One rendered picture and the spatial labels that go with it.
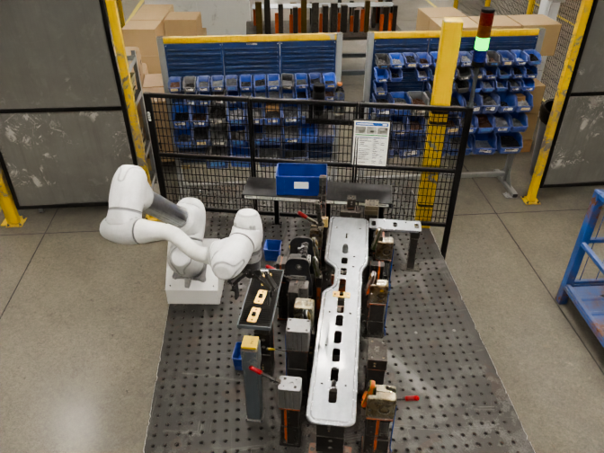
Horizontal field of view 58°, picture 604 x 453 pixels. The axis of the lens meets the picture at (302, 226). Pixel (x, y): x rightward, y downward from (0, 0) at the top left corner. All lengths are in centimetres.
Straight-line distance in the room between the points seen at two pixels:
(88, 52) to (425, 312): 305
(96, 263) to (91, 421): 152
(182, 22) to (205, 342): 492
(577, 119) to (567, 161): 40
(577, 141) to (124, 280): 402
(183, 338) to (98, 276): 179
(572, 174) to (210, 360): 393
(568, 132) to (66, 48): 415
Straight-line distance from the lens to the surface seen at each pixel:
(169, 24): 714
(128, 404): 360
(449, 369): 279
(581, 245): 412
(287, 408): 224
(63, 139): 488
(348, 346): 239
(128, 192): 227
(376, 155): 333
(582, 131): 543
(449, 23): 312
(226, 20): 927
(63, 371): 391
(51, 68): 465
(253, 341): 219
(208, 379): 269
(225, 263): 183
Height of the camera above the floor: 275
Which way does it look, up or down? 35 degrees down
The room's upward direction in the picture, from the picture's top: straight up
